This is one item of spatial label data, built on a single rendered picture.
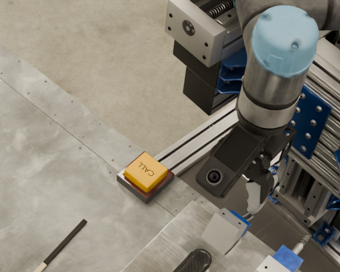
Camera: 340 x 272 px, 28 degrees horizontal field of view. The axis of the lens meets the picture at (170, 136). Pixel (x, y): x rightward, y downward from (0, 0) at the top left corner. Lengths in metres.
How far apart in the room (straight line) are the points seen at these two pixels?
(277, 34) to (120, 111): 1.70
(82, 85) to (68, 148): 1.19
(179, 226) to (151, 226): 0.11
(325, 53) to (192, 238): 0.48
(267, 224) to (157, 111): 0.69
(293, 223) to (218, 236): 0.88
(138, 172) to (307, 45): 0.58
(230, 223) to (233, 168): 0.23
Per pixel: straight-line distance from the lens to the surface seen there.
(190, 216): 1.17
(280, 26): 0.80
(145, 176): 1.27
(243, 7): 0.88
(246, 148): 0.91
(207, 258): 1.14
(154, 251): 1.14
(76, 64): 2.60
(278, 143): 0.96
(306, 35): 0.80
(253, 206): 1.03
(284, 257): 1.15
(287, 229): 2.00
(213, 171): 0.90
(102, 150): 1.35
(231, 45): 1.39
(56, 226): 1.26
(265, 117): 0.87
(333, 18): 0.91
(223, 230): 1.13
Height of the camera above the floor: 1.89
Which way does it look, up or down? 52 degrees down
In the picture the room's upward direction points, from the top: 7 degrees clockwise
